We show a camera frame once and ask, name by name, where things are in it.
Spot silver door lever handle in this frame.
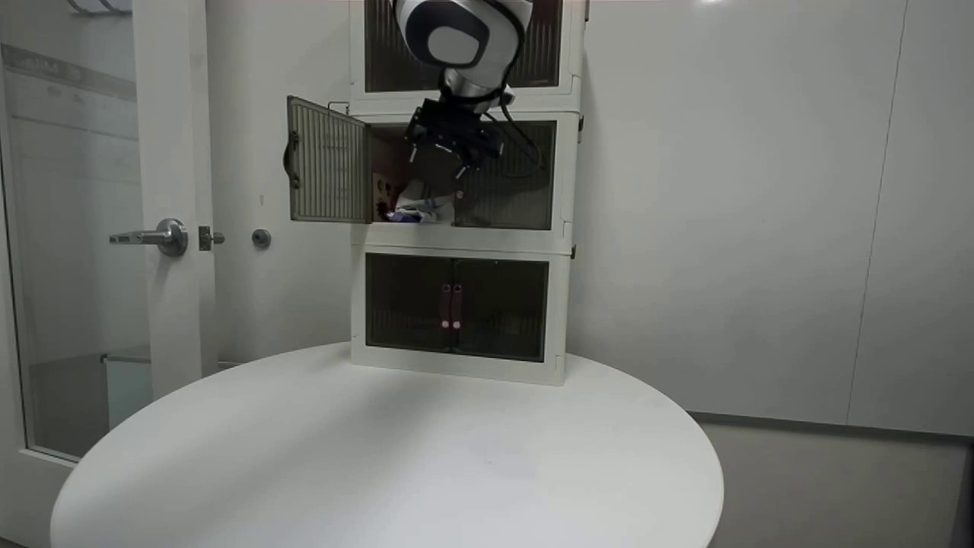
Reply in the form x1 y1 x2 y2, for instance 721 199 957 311
107 216 193 258

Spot white cloth blue stripes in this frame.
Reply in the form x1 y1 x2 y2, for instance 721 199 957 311
386 180 458 228

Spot white stacked cabinet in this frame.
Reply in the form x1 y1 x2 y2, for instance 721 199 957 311
348 0 589 385

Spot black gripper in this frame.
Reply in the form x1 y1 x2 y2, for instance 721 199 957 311
401 94 508 189

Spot white room door with glass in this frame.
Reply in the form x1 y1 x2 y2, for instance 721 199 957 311
0 0 222 548

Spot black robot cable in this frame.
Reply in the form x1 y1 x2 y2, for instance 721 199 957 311
487 94 542 158

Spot mesh cabinet door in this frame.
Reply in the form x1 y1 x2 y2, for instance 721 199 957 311
284 92 374 228

